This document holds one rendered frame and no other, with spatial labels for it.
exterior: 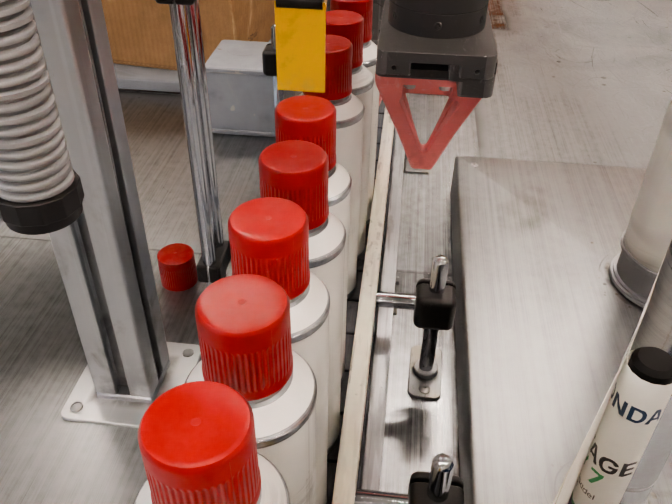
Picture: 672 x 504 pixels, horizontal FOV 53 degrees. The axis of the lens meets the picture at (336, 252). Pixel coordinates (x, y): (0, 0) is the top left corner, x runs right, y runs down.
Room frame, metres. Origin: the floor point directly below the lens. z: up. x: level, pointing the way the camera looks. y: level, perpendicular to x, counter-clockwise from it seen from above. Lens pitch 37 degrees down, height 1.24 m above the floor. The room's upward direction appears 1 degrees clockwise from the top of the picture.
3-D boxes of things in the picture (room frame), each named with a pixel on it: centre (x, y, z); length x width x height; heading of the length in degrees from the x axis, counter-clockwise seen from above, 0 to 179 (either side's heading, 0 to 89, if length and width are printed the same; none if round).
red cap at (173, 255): (0.49, 0.15, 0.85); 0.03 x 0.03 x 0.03
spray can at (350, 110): (0.43, 0.01, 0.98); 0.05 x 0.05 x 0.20
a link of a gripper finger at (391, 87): (0.41, -0.06, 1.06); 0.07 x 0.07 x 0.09; 84
